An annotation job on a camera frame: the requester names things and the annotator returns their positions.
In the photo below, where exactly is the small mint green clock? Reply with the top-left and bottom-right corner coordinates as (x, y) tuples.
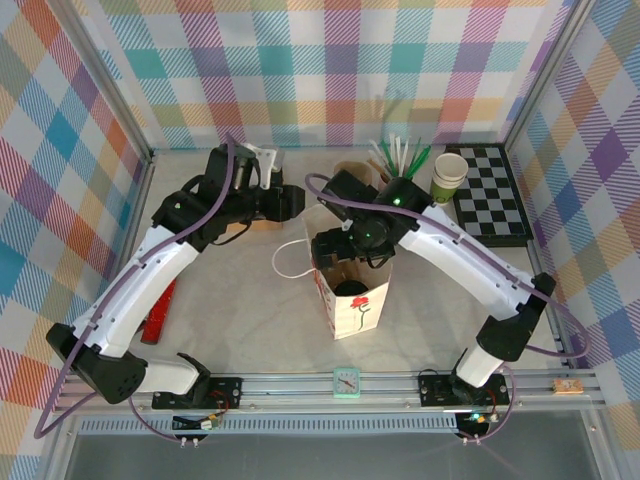
(332, 366), (363, 400)

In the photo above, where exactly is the black plastic cup lid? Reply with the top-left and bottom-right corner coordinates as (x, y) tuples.
(333, 279), (370, 298)

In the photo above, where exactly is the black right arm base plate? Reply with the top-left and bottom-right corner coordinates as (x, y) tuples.
(416, 372), (512, 409)

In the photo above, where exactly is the grey slotted cable duct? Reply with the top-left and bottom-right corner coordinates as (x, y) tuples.
(78, 417), (460, 435)

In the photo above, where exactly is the small connector board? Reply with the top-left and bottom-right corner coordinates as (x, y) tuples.
(455, 410), (500, 432)
(171, 412), (223, 433)

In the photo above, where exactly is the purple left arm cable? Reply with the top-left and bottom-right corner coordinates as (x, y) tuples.
(38, 132), (236, 444)

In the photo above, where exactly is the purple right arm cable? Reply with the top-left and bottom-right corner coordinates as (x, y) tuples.
(304, 172), (591, 444)

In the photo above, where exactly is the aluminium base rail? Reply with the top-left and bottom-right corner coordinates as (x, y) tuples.
(53, 370), (609, 417)

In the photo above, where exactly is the brown pulp cup carrier stack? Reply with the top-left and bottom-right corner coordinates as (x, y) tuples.
(333, 160), (381, 189)

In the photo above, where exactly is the aluminium corner post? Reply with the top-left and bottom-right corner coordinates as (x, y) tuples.
(501, 0), (599, 151)
(62, 0), (156, 164)

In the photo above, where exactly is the white flower paper bag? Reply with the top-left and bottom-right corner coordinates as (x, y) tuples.
(271, 201), (395, 342)

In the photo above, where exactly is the red glitter bar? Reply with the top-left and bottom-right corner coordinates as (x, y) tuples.
(141, 279), (179, 346)

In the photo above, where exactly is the green white paper cup stack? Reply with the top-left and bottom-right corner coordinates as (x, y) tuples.
(429, 152), (470, 207)

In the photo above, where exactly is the black white chessboard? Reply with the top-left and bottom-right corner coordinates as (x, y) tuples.
(443, 143), (535, 249)

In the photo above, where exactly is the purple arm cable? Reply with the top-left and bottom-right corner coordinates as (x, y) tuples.
(304, 172), (591, 444)
(38, 132), (236, 444)

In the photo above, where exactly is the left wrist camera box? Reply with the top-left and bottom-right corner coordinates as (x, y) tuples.
(233, 142), (280, 190)

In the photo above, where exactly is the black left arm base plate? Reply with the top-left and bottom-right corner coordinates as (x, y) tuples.
(151, 375), (244, 412)

